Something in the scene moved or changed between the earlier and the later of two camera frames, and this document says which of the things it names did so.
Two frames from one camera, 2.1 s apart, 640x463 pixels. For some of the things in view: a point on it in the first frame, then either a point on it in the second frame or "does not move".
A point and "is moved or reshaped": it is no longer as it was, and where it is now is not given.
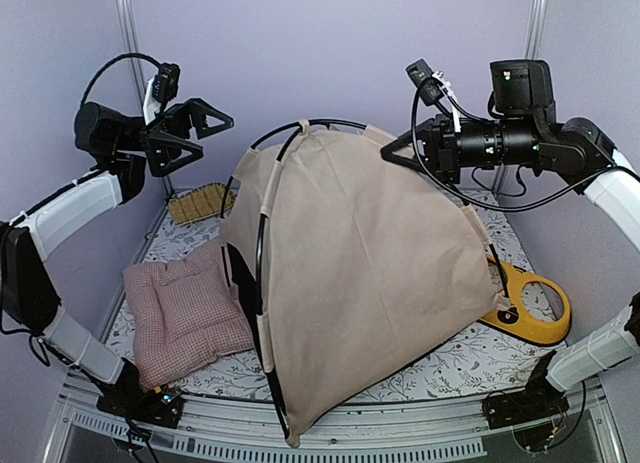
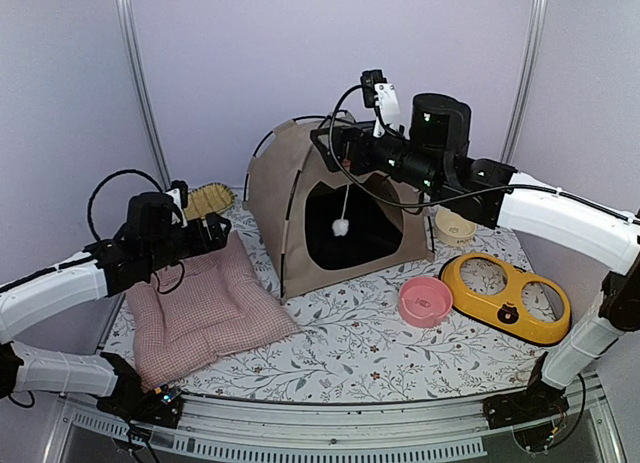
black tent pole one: [259, 248] -> [282, 266]
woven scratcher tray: [201, 203] does not move
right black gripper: [442, 157] -> [359, 134]
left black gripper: [166, 132] -> [218, 238]
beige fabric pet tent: [364, 264] is moved or reshaped
